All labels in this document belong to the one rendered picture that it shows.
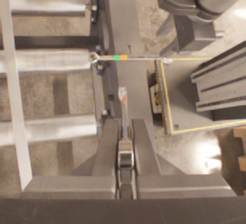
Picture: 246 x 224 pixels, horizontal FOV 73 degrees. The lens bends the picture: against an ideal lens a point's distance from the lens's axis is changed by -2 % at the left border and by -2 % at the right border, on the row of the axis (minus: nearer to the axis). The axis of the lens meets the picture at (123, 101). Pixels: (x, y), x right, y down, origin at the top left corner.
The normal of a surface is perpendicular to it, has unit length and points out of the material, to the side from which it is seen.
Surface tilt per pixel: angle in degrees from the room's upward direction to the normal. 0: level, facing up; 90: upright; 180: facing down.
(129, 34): 0
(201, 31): 0
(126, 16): 0
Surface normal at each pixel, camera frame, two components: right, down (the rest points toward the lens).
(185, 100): 0.22, -0.15
